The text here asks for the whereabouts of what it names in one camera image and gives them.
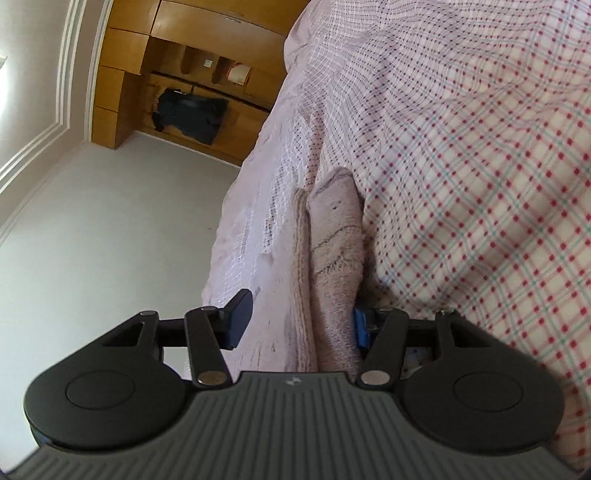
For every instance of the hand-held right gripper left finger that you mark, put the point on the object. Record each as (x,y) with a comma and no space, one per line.
(240,318)

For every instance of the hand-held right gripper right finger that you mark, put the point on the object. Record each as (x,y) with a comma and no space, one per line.
(361,330)

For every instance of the beige small towel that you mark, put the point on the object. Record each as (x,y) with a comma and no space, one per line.
(332,258)

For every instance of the pink checked bed sheet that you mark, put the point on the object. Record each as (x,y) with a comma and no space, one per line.
(461,161)

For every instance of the dark hanging garment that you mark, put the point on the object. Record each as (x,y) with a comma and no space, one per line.
(191,115)

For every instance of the pink and white shelf item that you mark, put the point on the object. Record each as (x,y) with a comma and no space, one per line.
(239,74)

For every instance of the wooden wardrobe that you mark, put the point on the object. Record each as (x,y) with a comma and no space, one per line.
(134,50)

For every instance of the dark clothes rail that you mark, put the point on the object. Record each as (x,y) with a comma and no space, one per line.
(217,90)

